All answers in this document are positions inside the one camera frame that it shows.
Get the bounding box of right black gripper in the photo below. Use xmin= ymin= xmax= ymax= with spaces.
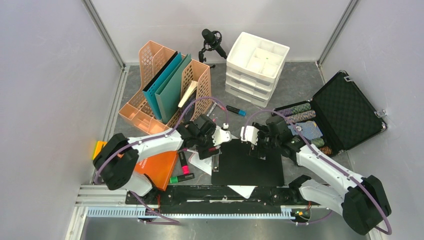
xmin=246 ymin=122 xmax=280 ymax=160

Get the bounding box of dark blue hardcover book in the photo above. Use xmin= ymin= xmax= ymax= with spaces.
xmin=178 ymin=81 xmax=198 ymax=123

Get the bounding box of teal notebook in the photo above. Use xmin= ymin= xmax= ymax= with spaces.
xmin=142 ymin=51 xmax=183 ymax=120

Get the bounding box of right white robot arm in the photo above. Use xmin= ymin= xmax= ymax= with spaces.
xmin=240 ymin=113 xmax=393 ymax=235

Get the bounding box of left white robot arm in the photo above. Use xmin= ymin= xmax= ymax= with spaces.
xmin=93 ymin=114 xmax=229 ymax=204

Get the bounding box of clear barrel pen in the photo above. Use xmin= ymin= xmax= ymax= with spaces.
xmin=206 ymin=102 xmax=217 ymax=117

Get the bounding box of printed white paper sheet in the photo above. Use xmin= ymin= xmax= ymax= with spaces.
xmin=186 ymin=149 xmax=256 ymax=199

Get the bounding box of blue highlighter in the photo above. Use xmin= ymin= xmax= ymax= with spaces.
xmin=226 ymin=105 xmax=247 ymax=117

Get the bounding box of green file folder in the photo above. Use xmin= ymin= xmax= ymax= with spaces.
xmin=155 ymin=53 xmax=191 ymax=124

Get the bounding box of black clipboard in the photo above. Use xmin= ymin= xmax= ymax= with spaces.
xmin=211 ymin=139 xmax=285 ymax=187

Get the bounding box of green highlighter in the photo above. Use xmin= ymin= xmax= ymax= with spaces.
xmin=169 ymin=173 xmax=195 ymax=184

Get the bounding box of orange book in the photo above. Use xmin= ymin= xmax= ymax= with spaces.
xmin=134 ymin=151 xmax=178 ymax=191

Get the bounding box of peach plastic file organizer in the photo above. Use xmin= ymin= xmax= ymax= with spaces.
xmin=119 ymin=40 xmax=212 ymax=135

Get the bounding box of black open carrying case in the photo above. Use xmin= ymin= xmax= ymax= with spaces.
xmin=274 ymin=70 xmax=387 ymax=157

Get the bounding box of white plastic drawer unit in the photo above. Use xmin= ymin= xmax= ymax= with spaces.
xmin=225 ymin=32 xmax=290 ymax=108

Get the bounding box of black microphone on tripod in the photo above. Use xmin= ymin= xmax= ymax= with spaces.
xmin=198 ymin=28 xmax=228 ymax=63

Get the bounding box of yellow orange block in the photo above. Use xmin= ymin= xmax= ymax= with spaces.
xmin=92 ymin=141 xmax=107 ymax=160

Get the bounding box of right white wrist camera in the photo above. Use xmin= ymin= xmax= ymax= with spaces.
xmin=240 ymin=125 xmax=259 ymax=146

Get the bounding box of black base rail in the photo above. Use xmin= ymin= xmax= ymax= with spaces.
xmin=140 ymin=185 xmax=318 ymax=214

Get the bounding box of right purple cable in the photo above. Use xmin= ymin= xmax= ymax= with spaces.
xmin=243 ymin=108 xmax=393 ymax=236

